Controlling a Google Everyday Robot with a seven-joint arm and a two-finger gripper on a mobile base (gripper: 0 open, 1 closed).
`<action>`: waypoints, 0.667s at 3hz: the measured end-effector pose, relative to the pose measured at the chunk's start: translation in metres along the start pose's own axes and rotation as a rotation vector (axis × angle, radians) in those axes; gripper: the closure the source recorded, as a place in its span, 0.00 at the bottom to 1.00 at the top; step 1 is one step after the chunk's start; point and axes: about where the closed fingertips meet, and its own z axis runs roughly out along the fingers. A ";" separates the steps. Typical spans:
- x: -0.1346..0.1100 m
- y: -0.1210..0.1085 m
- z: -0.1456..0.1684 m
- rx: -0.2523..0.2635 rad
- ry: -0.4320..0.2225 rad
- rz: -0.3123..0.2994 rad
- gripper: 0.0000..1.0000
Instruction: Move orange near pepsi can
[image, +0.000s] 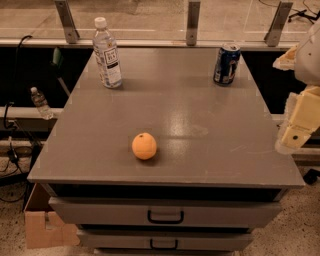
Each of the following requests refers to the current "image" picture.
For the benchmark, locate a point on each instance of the middle metal bracket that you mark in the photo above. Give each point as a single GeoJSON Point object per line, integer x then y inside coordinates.
{"type": "Point", "coordinates": [192, 22]}

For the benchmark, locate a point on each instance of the metal bracket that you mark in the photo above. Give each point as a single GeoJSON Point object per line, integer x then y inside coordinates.
{"type": "Point", "coordinates": [272, 38]}
{"type": "Point", "coordinates": [192, 22]}
{"type": "Point", "coordinates": [65, 15]}

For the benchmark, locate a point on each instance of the cardboard box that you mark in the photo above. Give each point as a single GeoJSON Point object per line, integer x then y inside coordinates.
{"type": "Point", "coordinates": [43, 227]}

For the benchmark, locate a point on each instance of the clear water bottle on table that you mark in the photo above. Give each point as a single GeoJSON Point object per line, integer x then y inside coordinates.
{"type": "Point", "coordinates": [106, 54]}

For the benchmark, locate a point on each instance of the blue pepsi can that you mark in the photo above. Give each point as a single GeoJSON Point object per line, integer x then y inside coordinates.
{"type": "Point", "coordinates": [226, 65]}

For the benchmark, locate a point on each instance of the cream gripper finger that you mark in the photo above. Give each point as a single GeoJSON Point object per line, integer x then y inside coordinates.
{"type": "Point", "coordinates": [301, 120]}
{"type": "Point", "coordinates": [287, 60]}

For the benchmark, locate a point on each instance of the drawer with black handle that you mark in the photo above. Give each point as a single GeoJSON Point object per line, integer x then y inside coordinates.
{"type": "Point", "coordinates": [163, 240]}
{"type": "Point", "coordinates": [154, 212]}

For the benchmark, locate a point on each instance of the top drawer with black handle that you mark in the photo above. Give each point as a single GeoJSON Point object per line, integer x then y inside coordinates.
{"type": "Point", "coordinates": [154, 212]}

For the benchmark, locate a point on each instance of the black chair base wheel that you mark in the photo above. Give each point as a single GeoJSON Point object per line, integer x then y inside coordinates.
{"type": "Point", "coordinates": [311, 176]}

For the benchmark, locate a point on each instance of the grey drawer cabinet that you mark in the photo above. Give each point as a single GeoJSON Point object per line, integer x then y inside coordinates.
{"type": "Point", "coordinates": [213, 143]}

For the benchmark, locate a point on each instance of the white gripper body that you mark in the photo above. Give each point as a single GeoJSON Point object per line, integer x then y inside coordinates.
{"type": "Point", "coordinates": [309, 60]}

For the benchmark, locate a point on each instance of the small water bottle on ledge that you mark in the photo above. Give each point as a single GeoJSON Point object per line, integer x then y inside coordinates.
{"type": "Point", "coordinates": [41, 104]}

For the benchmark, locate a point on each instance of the green handled tool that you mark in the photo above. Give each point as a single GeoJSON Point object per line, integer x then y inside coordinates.
{"type": "Point", "coordinates": [56, 64]}

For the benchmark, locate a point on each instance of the left metal bracket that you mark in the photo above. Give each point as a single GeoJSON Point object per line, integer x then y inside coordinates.
{"type": "Point", "coordinates": [65, 15]}

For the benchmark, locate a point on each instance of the orange fruit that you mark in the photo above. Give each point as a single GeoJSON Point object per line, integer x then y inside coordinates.
{"type": "Point", "coordinates": [144, 146]}

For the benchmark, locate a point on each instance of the right metal bracket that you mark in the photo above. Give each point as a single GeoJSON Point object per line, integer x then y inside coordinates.
{"type": "Point", "coordinates": [272, 38]}

